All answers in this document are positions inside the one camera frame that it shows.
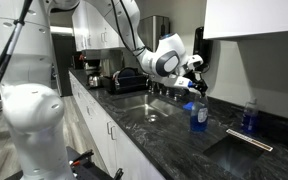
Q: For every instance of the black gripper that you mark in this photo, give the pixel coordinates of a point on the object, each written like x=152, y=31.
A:
x=201, y=86

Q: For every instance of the clear bottle with blue liquid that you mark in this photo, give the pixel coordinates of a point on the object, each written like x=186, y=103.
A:
x=199, y=114

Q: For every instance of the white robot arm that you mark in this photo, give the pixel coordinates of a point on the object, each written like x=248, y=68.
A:
x=32, y=109

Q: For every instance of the stainless steel sink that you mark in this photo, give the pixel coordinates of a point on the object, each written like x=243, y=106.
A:
x=146, y=107

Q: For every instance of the blue sponge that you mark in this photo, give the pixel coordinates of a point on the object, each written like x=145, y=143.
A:
x=188, y=106

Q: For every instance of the black soap dispenser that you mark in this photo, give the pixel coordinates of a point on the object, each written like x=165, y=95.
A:
x=203, y=48

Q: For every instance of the square countertop trash opening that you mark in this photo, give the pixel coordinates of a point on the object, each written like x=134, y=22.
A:
x=236, y=152

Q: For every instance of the black dish rack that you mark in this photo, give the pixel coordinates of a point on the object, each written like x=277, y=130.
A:
x=124, y=81

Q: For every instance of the white upper cabinet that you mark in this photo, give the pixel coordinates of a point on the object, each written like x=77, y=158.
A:
x=236, y=18

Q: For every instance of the steel paper towel dispenser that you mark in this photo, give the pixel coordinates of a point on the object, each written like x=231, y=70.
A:
x=152, y=28

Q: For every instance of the white lower cabinets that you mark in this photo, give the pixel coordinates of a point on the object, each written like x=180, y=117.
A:
x=115, y=148

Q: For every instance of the coffee maker with carafe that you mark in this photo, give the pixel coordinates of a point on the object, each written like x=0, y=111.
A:
x=91, y=59

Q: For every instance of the black robot cart with clamps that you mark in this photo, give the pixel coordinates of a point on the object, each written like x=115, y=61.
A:
x=90, y=166

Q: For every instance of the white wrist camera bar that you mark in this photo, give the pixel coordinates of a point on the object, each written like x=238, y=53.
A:
x=178, y=82

